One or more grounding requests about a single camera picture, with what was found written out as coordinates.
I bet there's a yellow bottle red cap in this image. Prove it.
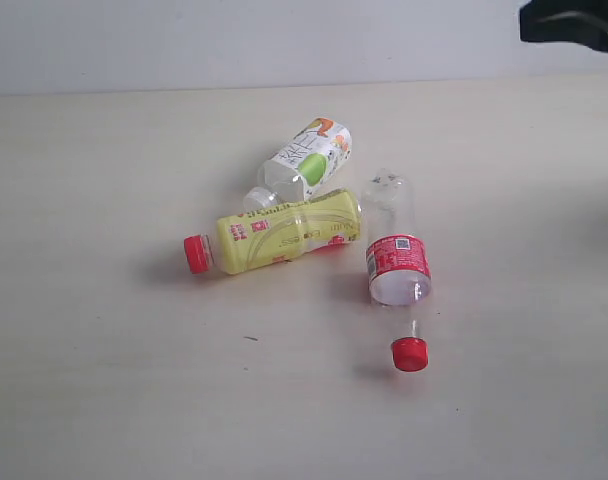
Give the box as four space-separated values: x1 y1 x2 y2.
184 189 362 275

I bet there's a clear bottle red label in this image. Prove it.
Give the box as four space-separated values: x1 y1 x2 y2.
361 169 432 372

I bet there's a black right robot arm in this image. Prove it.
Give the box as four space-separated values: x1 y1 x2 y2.
518 0 608 54

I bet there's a clear bottle fruit label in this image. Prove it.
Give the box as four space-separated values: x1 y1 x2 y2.
243 118 352 211

